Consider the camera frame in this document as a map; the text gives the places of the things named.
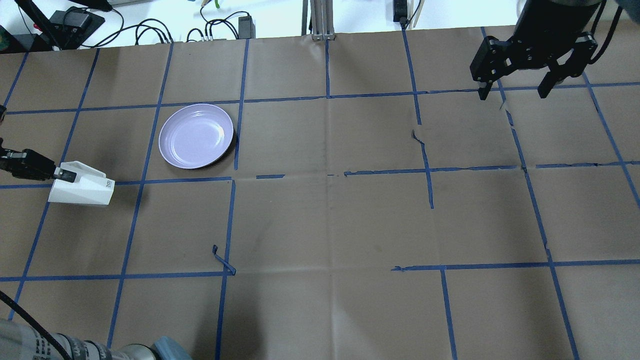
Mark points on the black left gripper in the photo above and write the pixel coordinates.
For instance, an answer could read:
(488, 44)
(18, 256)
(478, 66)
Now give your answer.
(26, 165)

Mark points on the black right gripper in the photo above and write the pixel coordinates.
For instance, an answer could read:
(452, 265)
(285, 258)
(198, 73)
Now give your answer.
(544, 31)

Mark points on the white angular cup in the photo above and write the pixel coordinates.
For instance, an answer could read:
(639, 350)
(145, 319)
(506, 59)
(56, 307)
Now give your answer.
(91, 186)

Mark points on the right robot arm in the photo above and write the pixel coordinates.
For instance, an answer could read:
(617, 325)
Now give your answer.
(631, 7)

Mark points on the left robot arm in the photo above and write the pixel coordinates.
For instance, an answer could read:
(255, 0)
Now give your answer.
(31, 341)

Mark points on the lavender plate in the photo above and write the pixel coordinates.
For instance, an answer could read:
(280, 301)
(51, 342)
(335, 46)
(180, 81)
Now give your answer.
(196, 136)

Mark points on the brown paper table cover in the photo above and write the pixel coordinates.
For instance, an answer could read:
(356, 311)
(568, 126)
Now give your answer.
(370, 206)

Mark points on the black power adapter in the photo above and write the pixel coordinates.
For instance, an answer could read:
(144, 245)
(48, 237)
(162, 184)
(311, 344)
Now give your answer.
(246, 27)

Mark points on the aluminium frame post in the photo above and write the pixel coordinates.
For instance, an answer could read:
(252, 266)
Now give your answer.
(318, 19)

